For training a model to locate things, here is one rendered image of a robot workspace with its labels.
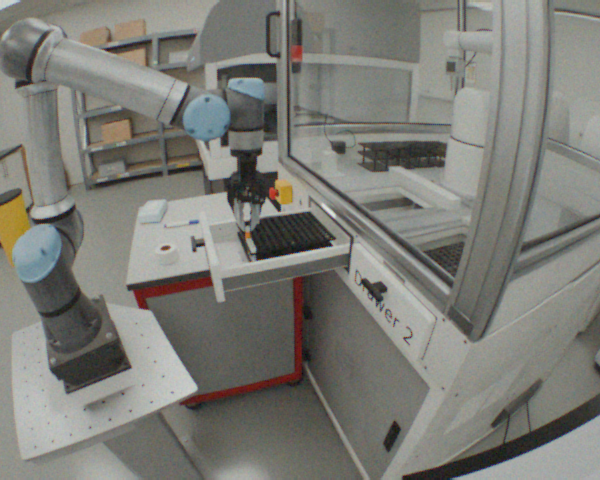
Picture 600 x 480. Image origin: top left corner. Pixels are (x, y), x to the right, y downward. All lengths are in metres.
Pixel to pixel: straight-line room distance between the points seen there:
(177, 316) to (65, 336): 0.52
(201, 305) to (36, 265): 0.64
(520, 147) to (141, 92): 0.53
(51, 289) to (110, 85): 0.38
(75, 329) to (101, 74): 0.47
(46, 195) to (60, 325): 0.27
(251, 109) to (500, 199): 0.48
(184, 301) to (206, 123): 0.70
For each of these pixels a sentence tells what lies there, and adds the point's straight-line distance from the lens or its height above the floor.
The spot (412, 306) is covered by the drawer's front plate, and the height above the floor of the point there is 0.92.
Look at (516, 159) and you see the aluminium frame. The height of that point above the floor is 1.23.
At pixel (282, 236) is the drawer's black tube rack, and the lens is 0.86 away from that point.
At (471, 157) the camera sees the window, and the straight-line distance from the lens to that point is 0.50.
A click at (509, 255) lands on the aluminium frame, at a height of 1.11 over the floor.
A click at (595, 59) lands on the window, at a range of 0.67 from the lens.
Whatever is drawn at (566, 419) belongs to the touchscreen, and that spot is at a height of 1.10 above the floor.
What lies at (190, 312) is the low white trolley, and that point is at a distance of 1.13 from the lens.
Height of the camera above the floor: 1.31
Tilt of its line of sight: 29 degrees down
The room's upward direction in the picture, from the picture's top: straight up
